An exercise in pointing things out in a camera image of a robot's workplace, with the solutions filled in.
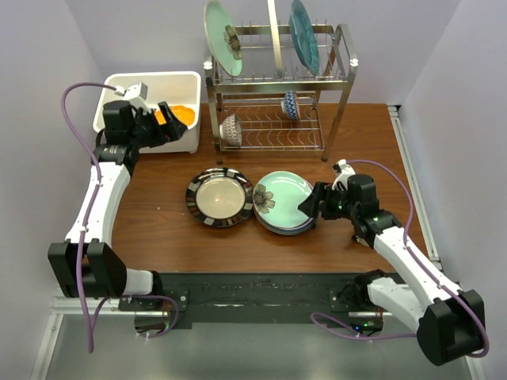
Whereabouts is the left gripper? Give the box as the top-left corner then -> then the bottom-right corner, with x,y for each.
129,102 -> 187,149

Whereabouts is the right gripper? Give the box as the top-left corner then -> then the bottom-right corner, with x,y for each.
297,181 -> 358,221

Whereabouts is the lavender bear plate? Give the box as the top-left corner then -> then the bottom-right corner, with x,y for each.
259,218 -> 315,235

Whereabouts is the orange scalloped plate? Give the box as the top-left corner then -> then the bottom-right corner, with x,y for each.
154,104 -> 196,127

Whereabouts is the mint flower plate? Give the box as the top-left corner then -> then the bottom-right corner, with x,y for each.
253,171 -> 313,230
204,1 -> 243,77

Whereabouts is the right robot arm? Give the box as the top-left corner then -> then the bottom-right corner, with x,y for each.
298,173 -> 490,366

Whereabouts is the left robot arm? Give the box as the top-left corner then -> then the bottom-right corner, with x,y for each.
48,101 -> 188,310

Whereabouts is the white plastic bin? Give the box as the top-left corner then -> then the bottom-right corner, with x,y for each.
93,71 -> 201,154

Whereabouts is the dark teal bottom dish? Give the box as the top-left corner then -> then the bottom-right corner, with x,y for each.
253,188 -> 316,236

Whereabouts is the red patterned bowl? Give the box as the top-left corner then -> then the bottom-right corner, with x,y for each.
219,114 -> 242,146

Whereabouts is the beige paper cup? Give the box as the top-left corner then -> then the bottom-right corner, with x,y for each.
353,232 -> 375,249

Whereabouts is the black rimmed cream plate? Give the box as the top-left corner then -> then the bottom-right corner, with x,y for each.
185,167 -> 254,228

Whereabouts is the metal dish rack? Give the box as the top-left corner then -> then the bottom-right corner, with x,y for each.
204,24 -> 358,163

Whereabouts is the blue zigzag bowl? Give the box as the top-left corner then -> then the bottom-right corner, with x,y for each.
280,91 -> 300,120

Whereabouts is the mint flower plate in rack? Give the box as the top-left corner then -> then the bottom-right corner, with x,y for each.
204,1 -> 243,77

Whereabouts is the beige plate in rack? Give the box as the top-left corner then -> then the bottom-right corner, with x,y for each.
267,0 -> 284,78

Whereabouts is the teal plate in rack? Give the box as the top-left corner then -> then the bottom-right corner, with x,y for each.
289,0 -> 320,77

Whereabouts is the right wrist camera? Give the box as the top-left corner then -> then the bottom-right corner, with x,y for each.
332,159 -> 356,190

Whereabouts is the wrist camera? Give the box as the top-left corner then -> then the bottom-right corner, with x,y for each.
332,159 -> 356,190
115,82 -> 151,115

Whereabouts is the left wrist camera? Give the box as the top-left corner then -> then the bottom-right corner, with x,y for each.
115,82 -> 151,115

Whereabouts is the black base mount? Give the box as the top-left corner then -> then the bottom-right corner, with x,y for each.
118,271 -> 409,332

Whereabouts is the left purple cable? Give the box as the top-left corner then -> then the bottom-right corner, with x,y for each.
60,82 -> 181,354

